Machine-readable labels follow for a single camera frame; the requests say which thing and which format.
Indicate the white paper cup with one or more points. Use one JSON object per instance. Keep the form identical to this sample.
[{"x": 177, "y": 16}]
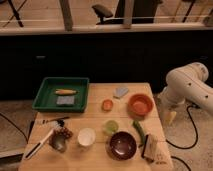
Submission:
[{"x": 86, "y": 137}]

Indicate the tan scrub brush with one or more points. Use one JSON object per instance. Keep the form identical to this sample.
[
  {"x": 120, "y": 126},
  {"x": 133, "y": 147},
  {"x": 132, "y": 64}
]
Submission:
[{"x": 150, "y": 147}]

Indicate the silver metal cup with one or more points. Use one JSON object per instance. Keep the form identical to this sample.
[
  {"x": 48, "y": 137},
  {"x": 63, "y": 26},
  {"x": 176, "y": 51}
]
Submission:
[{"x": 58, "y": 143}]

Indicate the dark maroon bowl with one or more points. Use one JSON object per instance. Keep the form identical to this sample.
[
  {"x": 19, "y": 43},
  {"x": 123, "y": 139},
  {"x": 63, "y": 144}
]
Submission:
[{"x": 121, "y": 146}]

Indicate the black fork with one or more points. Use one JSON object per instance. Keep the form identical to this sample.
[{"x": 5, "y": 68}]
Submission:
[{"x": 44, "y": 121}]

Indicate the yellow corn cob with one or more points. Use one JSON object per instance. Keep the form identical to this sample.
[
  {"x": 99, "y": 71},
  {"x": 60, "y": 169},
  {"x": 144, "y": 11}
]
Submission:
[{"x": 65, "y": 92}]

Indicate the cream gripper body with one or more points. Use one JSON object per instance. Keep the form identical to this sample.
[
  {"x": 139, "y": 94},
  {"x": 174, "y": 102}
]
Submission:
[{"x": 169, "y": 115}]

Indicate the bunch of brown grapes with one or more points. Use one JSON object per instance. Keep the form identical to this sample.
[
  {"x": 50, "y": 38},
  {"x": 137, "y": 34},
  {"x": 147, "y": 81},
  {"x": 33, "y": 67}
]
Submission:
[{"x": 64, "y": 131}]

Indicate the orange plastic bowl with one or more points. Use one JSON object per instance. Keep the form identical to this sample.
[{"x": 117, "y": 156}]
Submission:
[{"x": 140, "y": 104}]

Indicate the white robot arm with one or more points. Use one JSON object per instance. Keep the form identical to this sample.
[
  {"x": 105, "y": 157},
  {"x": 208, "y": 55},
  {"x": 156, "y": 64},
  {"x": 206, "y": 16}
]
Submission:
[{"x": 186, "y": 83}]

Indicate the grey sponge in tray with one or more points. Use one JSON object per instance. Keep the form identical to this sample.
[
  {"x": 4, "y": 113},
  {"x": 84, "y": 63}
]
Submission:
[{"x": 65, "y": 100}]

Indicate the green chili pepper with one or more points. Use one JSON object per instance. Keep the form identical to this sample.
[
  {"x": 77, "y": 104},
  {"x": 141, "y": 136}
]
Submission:
[{"x": 139, "y": 130}]

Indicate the black office chair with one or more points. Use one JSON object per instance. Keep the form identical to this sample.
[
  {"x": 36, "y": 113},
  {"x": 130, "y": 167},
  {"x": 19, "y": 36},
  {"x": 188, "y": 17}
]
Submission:
[{"x": 144, "y": 12}]

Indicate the green plastic tray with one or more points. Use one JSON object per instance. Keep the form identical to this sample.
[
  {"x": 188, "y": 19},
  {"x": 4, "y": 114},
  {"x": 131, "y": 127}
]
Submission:
[{"x": 46, "y": 98}]

